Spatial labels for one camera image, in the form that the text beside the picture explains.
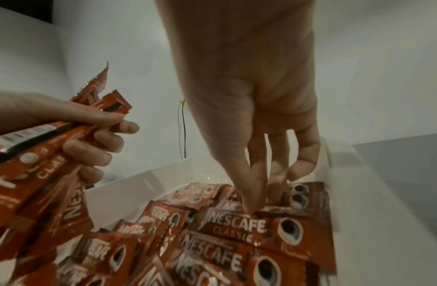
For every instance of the person's left hand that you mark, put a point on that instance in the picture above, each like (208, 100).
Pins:
(45, 111)

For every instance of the bunch of Nescafe sachets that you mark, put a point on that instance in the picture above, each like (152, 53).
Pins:
(35, 181)

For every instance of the person's right hand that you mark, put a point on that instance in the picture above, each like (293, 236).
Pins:
(239, 69)

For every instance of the white plastic tray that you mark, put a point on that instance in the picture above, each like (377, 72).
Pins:
(363, 223)

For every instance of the pile of red Nescafe sachets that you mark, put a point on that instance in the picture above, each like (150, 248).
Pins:
(151, 245)

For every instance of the black window blind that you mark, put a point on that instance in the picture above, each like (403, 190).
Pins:
(20, 9)

